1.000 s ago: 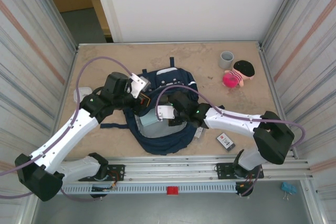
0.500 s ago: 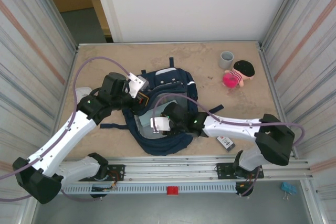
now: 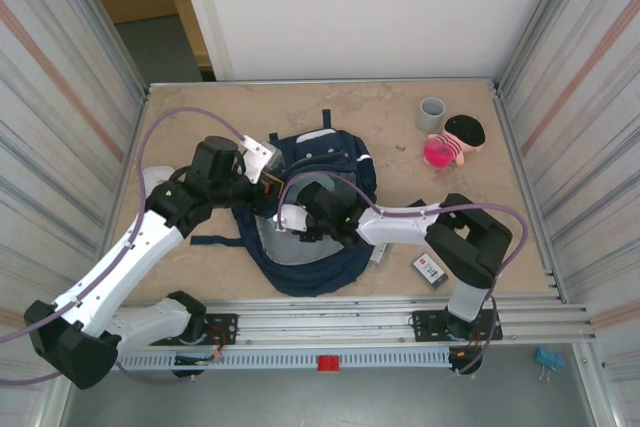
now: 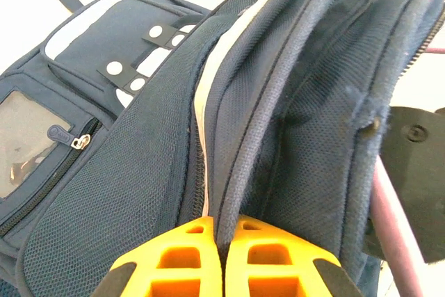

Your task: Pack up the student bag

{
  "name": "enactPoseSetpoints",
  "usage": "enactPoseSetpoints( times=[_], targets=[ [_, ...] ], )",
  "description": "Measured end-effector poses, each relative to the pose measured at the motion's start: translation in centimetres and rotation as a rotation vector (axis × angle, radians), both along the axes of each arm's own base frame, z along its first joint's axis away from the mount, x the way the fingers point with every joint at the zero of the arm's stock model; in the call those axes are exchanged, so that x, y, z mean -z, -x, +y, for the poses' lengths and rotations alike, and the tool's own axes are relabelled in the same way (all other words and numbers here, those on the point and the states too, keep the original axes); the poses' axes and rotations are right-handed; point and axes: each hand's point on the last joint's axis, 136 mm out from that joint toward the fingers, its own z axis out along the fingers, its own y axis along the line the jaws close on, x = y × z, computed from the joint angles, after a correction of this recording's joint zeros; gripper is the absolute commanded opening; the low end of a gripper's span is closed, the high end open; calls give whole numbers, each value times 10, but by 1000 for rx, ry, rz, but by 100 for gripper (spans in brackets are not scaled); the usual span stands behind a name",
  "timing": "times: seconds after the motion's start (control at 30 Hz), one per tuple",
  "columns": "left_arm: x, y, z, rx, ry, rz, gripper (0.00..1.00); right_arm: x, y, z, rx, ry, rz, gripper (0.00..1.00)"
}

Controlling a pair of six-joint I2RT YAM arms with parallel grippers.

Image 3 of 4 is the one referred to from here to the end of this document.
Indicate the navy blue backpack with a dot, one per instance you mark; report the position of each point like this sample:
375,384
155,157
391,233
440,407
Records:
320,277

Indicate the small black box red label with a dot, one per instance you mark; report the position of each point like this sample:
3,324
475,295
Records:
430,271

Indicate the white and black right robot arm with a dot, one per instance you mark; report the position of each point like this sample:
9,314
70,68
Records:
395,227

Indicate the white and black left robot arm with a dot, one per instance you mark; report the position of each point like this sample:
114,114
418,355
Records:
110,272

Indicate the white square plastic container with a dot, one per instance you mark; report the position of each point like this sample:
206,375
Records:
155,177

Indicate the pink plush doll black hair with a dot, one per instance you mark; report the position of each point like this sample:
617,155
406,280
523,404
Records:
442,149

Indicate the grey plastic cup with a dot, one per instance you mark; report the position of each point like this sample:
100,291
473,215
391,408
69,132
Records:
431,117

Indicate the small red block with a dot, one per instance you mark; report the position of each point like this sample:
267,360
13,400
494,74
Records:
329,363

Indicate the blue binder clip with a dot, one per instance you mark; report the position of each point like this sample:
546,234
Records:
550,357

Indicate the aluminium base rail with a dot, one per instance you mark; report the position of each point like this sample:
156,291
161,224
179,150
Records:
325,319

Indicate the white door frame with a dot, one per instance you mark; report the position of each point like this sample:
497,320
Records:
200,7

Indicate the aluminium frame post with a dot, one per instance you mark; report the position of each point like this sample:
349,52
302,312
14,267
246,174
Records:
545,12
100,17

